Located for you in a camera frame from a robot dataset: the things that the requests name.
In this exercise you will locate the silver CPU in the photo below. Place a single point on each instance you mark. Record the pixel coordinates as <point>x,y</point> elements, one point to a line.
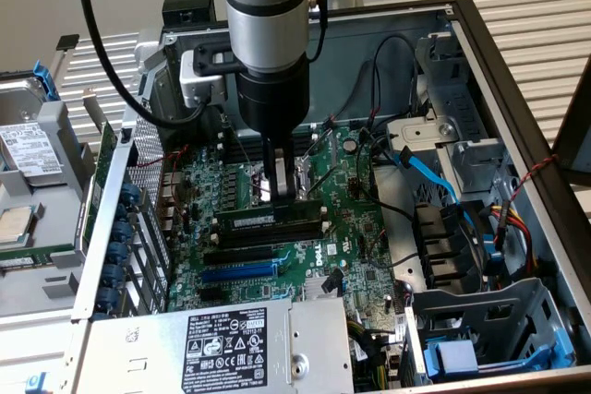
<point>14,225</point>

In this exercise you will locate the silver bracket with black tip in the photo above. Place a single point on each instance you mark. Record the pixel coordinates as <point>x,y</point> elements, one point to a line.
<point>68,42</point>

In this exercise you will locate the silver hard disk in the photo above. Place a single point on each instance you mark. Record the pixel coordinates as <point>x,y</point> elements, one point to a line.
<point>27,149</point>

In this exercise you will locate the black data plug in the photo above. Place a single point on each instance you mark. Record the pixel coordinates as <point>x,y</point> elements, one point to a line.
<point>333,281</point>

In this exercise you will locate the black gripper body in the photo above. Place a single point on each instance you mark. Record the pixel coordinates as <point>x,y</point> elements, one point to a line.
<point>272,99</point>

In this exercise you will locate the green RAM stick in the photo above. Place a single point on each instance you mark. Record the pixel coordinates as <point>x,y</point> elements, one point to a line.
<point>18,261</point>
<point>244,221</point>

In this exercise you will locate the short black expansion slot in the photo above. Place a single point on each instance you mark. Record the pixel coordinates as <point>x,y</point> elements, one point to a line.
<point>210,294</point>

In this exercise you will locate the blue expansion slot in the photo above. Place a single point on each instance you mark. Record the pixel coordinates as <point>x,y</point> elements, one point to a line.
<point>240,271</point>

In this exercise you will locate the silver coin battery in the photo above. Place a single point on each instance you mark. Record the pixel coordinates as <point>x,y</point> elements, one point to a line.
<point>352,145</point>

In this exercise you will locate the silver socket cover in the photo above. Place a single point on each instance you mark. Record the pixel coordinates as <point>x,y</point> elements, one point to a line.
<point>305,172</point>

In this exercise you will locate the silver chipset heat sink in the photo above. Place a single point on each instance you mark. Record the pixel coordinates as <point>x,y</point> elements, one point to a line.
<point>311,290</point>

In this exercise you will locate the black plastic fan shroud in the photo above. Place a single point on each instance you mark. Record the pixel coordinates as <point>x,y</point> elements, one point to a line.
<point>438,237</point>

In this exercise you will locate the grey open PC case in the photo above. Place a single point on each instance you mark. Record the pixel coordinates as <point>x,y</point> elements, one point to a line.
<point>351,71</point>

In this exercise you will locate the blue disk tray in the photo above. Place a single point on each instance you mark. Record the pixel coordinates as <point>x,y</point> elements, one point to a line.
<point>454,357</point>

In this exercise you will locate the black RAM slot white latches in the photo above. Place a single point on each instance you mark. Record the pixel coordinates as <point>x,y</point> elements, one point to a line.
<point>233,138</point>
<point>258,242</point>
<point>325,211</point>
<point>244,148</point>

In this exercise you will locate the silver disk bay with bracket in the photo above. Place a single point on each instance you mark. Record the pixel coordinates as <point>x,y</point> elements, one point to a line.
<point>415,133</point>

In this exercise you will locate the grey disk cage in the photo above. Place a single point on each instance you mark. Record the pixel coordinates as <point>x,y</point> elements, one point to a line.
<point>461,306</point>

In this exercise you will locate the green motherboard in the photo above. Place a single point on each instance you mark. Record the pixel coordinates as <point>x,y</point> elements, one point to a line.
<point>365,228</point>

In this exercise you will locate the green graphics card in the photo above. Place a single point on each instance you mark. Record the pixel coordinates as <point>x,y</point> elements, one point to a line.
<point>102,158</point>

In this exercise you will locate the CPU socket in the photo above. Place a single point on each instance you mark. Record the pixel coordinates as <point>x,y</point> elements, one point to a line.
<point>258,182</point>

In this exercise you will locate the long black expansion slot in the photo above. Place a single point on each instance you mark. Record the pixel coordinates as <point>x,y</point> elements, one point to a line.
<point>237,255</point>

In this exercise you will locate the blue disk caddy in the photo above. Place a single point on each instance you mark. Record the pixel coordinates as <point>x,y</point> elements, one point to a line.
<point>46,82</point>

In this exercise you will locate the dark panel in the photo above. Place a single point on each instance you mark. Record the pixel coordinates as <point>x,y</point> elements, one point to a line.
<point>577,135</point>

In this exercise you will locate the black box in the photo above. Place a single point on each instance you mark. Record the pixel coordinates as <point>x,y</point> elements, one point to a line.
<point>184,6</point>

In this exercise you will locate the grey parts rack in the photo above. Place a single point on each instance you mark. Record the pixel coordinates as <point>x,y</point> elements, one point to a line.
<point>55,223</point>

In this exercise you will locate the small blue clip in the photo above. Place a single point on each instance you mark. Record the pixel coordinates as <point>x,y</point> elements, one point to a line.
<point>37,385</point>

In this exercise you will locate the silver power supply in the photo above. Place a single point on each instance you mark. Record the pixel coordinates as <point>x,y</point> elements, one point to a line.
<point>138,357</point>

